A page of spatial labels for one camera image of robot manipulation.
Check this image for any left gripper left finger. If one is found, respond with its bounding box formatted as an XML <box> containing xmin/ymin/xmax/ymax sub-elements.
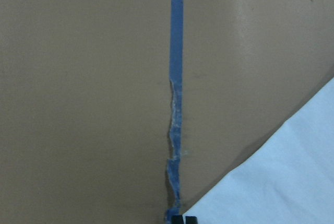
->
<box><xmin>171</xmin><ymin>215</ymin><xmax>184</xmax><ymax>224</ymax></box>

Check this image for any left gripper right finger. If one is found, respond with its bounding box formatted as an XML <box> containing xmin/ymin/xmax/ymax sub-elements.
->
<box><xmin>185</xmin><ymin>216</ymin><xmax>198</xmax><ymax>224</ymax></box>

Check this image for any light blue t-shirt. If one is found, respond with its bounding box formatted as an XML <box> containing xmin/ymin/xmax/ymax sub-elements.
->
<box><xmin>186</xmin><ymin>81</ymin><xmax>333</xmax><ymax>223</ymax></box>

